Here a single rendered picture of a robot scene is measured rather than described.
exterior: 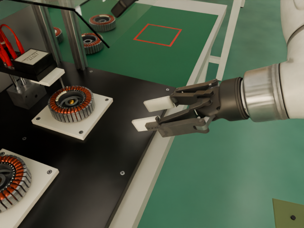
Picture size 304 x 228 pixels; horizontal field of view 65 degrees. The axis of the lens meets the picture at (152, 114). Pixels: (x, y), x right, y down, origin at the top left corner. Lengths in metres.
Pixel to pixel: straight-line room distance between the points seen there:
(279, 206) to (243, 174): 0.96
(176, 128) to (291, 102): 0.18
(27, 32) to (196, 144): 1.13
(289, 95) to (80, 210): 0.40
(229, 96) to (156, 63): 0.49
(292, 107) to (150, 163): 0.31
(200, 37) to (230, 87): 0.65
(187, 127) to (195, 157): 1.08
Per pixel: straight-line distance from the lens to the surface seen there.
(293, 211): 0.57
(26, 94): 0.70
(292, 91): 0.39
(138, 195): 0.52
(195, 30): 1.09
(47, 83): 0.60
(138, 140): 0.57
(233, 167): 1.52
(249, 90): 0.40
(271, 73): 0.40
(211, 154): 1.54
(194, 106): 0.44
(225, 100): 0.41
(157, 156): 0.57
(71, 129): 0.61
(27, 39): 0.86
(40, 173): 0.55
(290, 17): 0.47
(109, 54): 0.93
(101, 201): 0.50
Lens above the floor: 1.21
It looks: 45 degrees down
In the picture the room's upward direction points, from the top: straight up
